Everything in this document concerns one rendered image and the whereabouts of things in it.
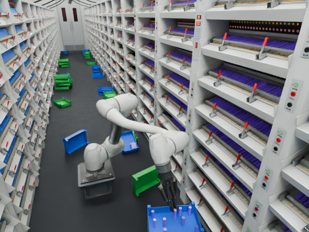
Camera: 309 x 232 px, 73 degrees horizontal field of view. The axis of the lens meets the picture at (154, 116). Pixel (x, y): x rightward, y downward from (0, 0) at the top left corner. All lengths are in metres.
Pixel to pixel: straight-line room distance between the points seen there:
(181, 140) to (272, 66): 0.59
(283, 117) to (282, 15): 0.39
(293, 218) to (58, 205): 1.78
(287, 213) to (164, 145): 0.62
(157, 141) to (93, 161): 0.95
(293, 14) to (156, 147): 0.80
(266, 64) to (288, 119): 0.24
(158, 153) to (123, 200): 1.04
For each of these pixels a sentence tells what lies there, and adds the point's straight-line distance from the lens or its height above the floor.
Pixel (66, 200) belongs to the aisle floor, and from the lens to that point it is 2.20.
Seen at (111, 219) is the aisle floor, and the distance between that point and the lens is 1.96.
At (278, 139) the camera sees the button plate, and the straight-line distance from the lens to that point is 1.00.
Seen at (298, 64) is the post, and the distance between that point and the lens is 0.92.
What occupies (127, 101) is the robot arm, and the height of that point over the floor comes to 0.97.
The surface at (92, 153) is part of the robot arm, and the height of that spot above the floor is 0.45.
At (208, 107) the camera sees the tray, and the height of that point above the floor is 0.98.
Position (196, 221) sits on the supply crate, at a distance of 1.44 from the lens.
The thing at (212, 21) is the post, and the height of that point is 1.51.
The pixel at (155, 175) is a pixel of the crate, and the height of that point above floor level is 0.06.
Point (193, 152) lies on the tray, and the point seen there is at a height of 0.57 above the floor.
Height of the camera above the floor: 1.53
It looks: 26 degrees down
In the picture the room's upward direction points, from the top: 1 degrees clockwise
